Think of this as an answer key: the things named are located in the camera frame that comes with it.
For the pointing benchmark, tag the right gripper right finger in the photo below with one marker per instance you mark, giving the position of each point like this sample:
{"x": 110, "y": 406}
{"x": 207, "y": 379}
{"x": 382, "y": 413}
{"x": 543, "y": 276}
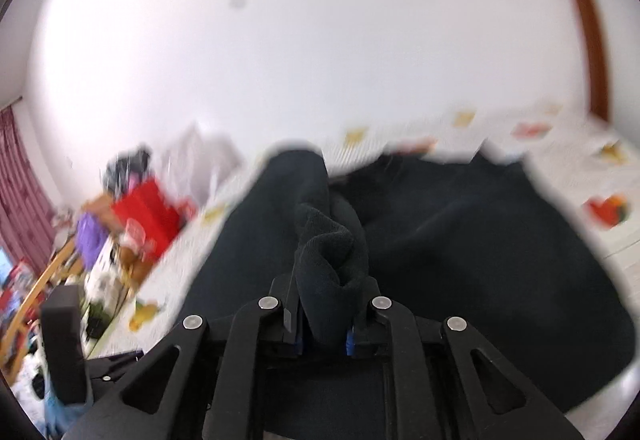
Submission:
{"x": 444, "y": 380}

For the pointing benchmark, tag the red paper bag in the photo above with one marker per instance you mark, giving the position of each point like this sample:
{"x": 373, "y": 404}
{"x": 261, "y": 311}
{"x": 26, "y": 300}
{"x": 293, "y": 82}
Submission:
{"x": 150, "y": 211}

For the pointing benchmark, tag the brown wooden door frame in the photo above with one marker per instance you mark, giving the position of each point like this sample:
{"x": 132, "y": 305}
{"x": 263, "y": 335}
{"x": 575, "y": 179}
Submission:
{"x": 599, "y": 87}

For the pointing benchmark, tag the dark plaid cloth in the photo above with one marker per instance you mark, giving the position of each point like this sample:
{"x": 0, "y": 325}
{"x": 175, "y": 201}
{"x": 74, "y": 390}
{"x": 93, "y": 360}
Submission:
{"x": 126, "y": 171}

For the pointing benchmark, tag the dark red curtain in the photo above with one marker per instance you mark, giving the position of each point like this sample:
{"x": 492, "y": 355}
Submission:
{"x": 25, "y": 211}

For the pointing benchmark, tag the black t-shirt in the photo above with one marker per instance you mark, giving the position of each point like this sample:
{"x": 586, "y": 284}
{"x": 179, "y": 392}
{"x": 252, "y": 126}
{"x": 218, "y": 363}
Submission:
{"x": 472, "y": 239}

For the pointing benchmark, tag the white Miniso paper bag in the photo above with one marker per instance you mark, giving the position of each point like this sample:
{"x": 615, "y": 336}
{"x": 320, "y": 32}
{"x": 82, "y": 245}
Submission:
{"x": 192, "y": 167}

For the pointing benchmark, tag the fruit print bed sheet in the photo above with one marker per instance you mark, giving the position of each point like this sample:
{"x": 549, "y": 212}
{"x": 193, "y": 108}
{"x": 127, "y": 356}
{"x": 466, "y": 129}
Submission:
{"x": 566, "y": 159}

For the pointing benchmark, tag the purple bag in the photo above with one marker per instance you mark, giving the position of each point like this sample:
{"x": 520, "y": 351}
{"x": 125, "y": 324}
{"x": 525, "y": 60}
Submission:
{"x": 91, "y": 236}

